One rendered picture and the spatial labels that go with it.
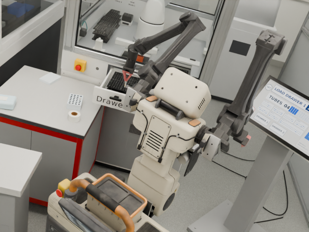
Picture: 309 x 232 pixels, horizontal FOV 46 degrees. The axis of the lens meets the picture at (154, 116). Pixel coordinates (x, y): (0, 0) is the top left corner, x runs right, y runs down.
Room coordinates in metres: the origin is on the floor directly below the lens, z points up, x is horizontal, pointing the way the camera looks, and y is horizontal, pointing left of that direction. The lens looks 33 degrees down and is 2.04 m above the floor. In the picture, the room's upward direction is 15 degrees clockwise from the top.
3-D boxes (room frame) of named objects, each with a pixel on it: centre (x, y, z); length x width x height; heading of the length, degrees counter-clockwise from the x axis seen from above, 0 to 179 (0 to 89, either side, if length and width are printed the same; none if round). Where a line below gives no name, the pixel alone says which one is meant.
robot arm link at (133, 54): (2.00, 0.22, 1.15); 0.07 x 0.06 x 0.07; 13
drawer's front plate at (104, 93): (1.89, 0.25, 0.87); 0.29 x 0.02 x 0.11; 90
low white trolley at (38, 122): (1.91, 0.66, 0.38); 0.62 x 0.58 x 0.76; 90
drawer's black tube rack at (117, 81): (2.09, 0.25, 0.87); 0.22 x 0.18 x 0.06; 0
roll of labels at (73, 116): (1.74, 0.46, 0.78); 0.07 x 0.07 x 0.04
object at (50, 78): (2.10, 0.74, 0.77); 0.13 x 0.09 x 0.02; 165
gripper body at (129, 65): (1.99, 0.22, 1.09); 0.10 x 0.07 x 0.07; 178
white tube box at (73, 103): (1.89, 0.50, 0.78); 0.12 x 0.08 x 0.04; 11
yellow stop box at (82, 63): (2.19, 0.58, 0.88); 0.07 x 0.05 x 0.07; 90
